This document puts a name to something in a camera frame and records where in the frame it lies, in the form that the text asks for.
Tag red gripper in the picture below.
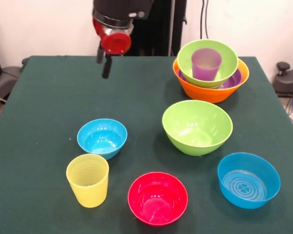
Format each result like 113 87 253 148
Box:
92 17 133 79

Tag purple cup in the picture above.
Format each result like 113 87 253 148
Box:
191 48 222 81

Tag large green bowl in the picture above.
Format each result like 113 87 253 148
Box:
162 99 233 157
177 39 239 89

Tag purple bowl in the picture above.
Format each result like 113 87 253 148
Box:
178 68 243 90

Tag dark green tablecloth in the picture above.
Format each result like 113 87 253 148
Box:
0 55 293 234

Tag small light blue bowl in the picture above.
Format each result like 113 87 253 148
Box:
77 118 128 160

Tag grey chair base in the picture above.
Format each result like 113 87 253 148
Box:
0 65 22 104

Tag large orange bowl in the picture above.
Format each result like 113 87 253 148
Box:
172 58 250 104

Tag yellow ribbed cup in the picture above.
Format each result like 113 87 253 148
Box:
66 153 110 208

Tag red bowl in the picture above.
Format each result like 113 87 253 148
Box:
127 172 189 227

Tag blue bowl with ribbed bottom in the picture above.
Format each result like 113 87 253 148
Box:
217 152 281 210

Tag black hanging cable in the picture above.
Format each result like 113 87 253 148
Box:
199 0 210 41

